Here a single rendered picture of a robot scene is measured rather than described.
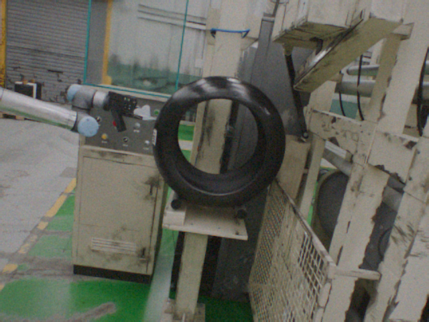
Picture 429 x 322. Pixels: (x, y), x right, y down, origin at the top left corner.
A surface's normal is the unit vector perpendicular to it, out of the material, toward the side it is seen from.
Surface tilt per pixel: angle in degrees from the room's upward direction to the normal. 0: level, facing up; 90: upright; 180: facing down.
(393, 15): 72
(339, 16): 90
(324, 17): 90
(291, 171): 90
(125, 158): 90
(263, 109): 82
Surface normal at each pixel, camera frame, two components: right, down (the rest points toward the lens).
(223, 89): 0.02, 0.06
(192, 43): 0.16, 0.26
